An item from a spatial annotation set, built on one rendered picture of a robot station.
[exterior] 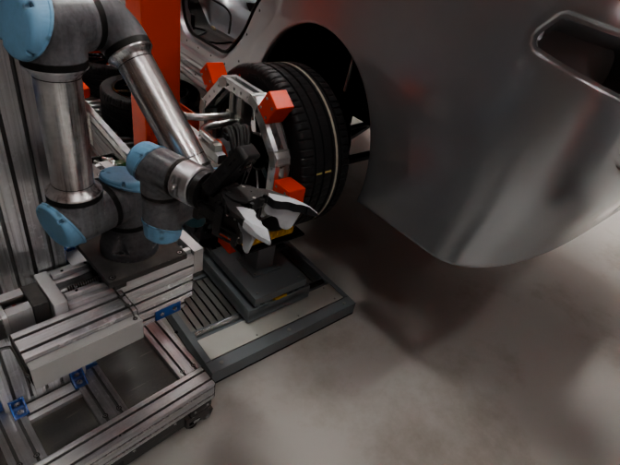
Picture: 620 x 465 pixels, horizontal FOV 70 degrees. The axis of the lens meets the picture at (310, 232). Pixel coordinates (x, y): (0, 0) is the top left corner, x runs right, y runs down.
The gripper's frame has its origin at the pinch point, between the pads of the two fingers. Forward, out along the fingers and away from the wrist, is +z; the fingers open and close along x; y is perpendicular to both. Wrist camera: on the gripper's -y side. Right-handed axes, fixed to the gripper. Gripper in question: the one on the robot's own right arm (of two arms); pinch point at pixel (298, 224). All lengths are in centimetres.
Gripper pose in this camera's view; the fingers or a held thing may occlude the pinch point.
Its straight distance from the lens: 71.2
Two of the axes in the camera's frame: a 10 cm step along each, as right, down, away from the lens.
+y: -2.4, 8.6, 4.6
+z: 8.5, 4.2, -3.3
